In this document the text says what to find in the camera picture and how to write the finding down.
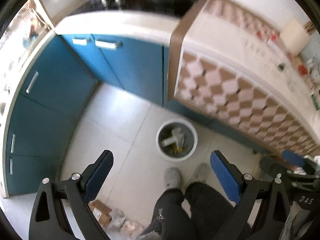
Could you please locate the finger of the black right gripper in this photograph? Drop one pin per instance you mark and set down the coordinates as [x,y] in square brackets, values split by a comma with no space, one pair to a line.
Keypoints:
[293,159]

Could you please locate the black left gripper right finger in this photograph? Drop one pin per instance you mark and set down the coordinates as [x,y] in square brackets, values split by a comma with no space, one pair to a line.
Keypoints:
[229,176]

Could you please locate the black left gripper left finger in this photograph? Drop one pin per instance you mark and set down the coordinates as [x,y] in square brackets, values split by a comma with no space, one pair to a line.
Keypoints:
[94,176]

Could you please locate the red sauce packet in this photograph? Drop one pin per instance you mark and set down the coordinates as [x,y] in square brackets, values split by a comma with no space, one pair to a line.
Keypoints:
[303,71]

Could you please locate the white paper towel sheet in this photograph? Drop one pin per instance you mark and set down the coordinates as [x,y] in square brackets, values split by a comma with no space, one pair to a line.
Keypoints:
[177,139]

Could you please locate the dark green vegetable scrap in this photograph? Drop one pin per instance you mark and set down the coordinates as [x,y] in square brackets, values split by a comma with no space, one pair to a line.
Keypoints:
[281,67]

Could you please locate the white trash bin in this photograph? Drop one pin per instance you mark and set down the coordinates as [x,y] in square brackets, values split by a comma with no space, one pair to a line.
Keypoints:
[190,142]

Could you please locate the right grey slipper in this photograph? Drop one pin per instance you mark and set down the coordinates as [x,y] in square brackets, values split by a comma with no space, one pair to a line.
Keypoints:
[200,174]

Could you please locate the grey slipper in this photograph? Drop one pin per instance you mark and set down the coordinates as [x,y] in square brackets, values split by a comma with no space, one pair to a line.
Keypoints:
[172,178]
[200,174]

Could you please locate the cardboard box on floor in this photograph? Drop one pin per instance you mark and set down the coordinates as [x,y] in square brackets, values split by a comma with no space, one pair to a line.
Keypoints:
[101,212]

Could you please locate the black trouser legs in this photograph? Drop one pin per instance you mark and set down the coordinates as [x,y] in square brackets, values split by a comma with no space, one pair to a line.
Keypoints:
[199,213]

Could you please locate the left grey slipper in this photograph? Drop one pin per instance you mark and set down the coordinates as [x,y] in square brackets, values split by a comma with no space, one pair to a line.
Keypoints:
[172,178]

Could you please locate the plastic bags on floor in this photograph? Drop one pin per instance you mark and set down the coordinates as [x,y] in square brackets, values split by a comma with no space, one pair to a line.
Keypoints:
[121,227]

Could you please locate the checkered beige table mat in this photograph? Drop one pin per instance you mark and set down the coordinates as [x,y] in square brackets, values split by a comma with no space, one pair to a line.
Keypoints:
[221,67]

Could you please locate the white paper towel roll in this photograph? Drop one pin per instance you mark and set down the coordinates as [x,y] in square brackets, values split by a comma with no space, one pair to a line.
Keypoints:
[294,37]

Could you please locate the wooden chopsticks bundle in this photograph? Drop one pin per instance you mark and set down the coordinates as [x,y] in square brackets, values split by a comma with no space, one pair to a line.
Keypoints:
[309,27]

